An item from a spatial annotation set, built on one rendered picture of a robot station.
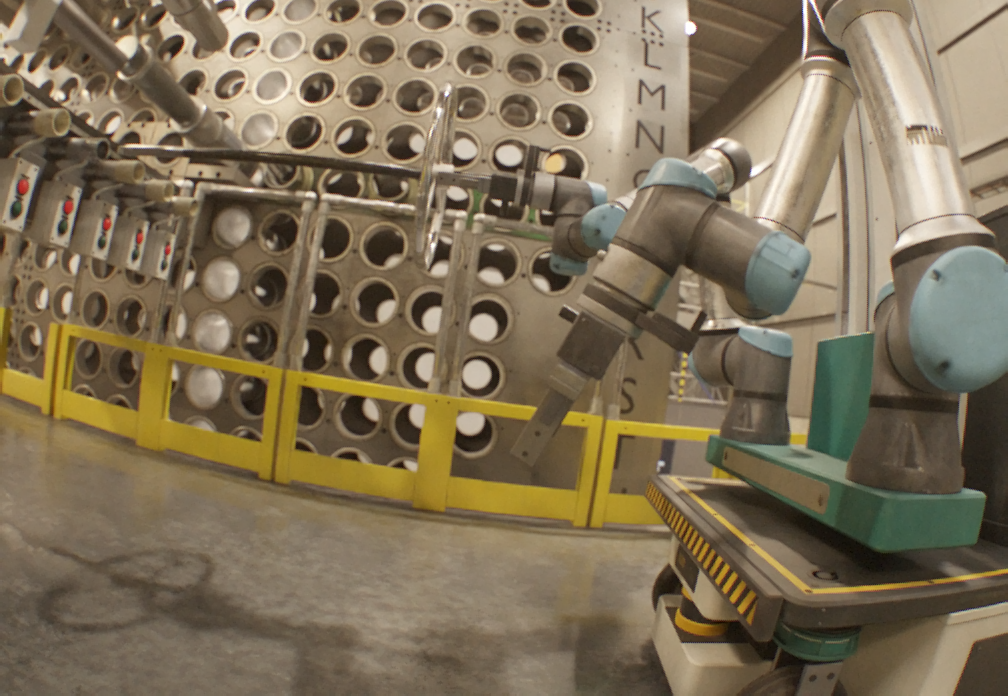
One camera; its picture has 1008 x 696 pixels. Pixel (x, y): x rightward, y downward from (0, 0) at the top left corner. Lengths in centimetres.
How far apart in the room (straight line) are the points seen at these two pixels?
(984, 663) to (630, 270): 65
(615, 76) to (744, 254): 268
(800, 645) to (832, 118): 62
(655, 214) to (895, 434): 35
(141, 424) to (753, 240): 200
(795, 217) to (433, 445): 137
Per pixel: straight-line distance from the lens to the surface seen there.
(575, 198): 102
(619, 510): 186
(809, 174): 66
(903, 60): 59
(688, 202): 52
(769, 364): 105
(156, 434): 207
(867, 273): 106
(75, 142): 146
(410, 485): 176
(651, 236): 51
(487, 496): 176
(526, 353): 255
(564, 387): 45
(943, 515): 62
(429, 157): 86
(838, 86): 73
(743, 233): 50
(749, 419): 104
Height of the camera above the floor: 50
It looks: 6 degrees up
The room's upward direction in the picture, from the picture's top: 8 degrees clockwise
